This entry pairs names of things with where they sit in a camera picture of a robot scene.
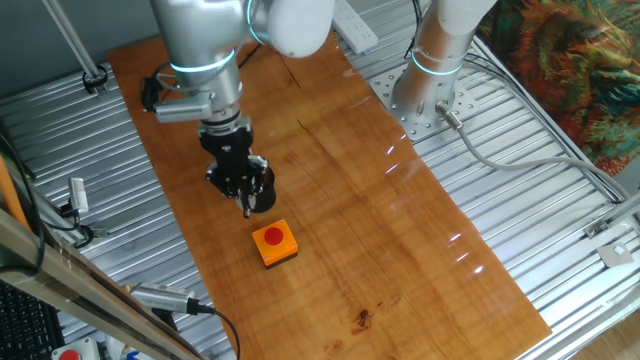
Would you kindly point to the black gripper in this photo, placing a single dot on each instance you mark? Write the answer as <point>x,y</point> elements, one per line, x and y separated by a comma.
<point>227,150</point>

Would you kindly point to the black and clear pen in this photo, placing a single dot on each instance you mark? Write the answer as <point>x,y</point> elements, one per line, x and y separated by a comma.
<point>247,214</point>

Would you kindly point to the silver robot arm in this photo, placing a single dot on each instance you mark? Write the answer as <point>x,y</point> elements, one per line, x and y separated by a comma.
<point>200,35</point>

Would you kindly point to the orange box with red button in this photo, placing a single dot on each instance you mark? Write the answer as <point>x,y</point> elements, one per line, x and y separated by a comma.
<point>265,250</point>

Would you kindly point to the wood grain table mat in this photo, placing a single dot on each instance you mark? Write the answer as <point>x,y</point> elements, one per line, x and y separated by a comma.
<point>350,225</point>

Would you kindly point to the black metal clamp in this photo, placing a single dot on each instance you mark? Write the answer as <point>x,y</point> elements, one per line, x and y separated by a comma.
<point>99,232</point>

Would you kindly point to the white power strip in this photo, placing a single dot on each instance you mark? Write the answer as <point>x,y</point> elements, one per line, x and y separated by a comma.
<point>356,27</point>

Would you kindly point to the aluminium pole with black clamp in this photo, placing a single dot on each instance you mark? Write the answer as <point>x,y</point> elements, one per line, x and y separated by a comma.
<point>73,40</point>

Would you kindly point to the orange pole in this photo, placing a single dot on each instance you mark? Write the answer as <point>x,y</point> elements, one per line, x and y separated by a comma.
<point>10,195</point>

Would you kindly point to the grey box with red button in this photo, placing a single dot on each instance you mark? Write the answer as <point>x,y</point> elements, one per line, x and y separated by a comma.
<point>85,350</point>

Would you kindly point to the black keyboard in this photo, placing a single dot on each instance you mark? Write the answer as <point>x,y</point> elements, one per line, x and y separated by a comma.
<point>25,330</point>

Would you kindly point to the colourful patterned cloth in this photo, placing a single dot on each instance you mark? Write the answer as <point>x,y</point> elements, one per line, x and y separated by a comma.
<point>575,75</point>

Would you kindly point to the metal plate with square hole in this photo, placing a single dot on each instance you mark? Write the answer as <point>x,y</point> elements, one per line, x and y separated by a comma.
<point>607,257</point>

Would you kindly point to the aluminium profile bar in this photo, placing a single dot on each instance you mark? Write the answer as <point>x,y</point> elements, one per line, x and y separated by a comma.
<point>625,207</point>

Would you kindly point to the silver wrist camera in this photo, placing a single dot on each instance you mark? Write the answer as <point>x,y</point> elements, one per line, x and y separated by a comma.
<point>182,109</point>

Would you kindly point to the silver camera on frame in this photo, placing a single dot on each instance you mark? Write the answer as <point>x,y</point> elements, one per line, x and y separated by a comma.
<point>160,297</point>

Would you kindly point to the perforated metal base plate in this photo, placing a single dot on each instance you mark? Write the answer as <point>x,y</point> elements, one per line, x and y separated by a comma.
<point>415,127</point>

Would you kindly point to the aluminium frame beam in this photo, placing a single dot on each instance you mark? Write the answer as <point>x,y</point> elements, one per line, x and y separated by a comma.
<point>75,285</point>

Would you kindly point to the small metal angle bracket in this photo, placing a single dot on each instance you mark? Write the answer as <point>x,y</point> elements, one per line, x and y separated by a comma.
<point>595,229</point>

